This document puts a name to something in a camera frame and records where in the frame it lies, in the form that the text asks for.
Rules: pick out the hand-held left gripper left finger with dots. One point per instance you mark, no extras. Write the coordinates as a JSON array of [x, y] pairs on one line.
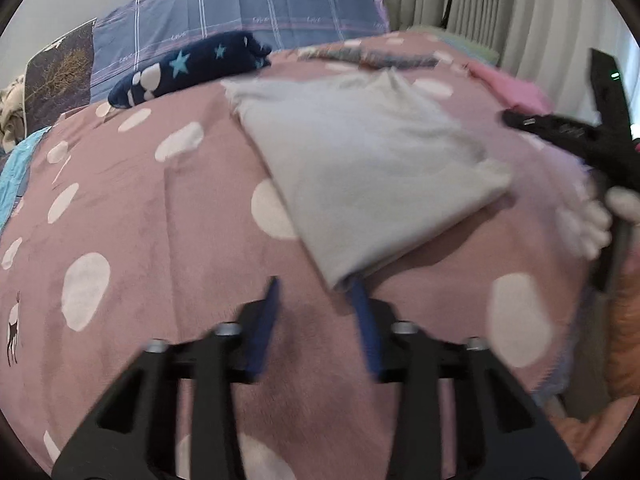
[[267, 325]]

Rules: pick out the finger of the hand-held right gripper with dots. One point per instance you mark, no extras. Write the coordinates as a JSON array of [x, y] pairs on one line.
[[550, 127]]

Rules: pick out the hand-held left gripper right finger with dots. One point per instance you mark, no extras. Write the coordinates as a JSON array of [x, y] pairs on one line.
[[365, 325]]

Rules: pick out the light grey garment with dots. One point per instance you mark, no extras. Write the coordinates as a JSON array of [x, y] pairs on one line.
[[360, 160]]

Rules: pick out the person's right forearm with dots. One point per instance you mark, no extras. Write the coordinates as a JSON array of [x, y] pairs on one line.
[[625, 340]]

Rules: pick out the person's right hand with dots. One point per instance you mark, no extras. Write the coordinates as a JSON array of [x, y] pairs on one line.
[[590, 225]]

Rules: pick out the pink cloth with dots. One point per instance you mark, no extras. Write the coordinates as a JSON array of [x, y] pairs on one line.
[[515, 90]]

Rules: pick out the cream curtain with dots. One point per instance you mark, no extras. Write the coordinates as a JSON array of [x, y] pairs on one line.
[[540, 20]]

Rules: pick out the light green cloth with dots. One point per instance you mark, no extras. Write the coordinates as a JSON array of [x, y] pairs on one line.
[[465, 45]]

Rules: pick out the pink polka dot blanket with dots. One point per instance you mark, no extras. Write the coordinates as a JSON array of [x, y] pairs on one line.
[[150, 200]]

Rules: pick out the multicoloured patterned cloth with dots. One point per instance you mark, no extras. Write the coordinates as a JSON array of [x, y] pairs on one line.
[[380, 55]]

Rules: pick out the navy star print cloth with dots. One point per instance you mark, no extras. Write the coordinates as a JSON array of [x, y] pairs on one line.
[[200, 60]]

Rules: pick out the light blue quilt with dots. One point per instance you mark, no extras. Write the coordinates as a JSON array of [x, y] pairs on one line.
[[17, 170]]

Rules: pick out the blue plaid pillow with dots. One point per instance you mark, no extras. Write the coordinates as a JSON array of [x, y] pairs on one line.
[[280, 5]]

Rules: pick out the dark tree print pillow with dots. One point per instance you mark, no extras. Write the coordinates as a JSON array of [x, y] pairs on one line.
[[60, 70]]

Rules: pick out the beige crumpled cloth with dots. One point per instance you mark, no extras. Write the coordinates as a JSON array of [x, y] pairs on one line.
[[11, 115]]

